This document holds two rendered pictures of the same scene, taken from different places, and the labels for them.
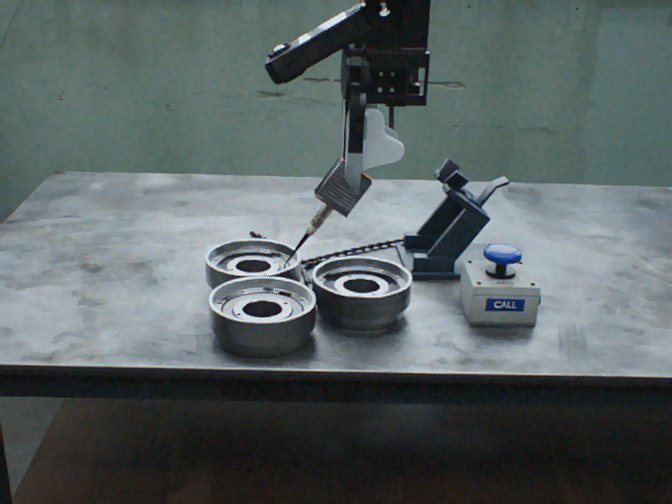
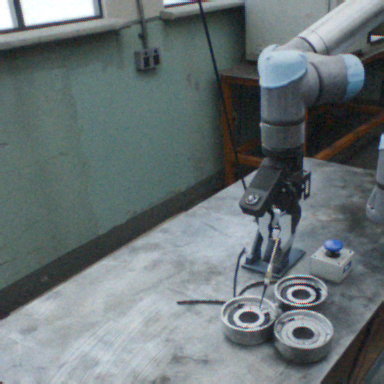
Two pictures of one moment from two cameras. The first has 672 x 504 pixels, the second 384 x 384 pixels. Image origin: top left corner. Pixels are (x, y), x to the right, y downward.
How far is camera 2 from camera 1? 0.84 m
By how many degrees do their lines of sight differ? 46
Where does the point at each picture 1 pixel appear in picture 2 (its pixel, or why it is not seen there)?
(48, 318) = not seen: outside the picture
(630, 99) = (98, 119)
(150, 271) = (189, 357)
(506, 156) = (47, 178)
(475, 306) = (340, 274)
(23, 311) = not seen: outside the picture
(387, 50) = (295, 176)
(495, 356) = (371, 290)
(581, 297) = not seen: hidden behind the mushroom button
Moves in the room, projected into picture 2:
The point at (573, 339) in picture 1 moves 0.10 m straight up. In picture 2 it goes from (370, 266) to (374, 226)
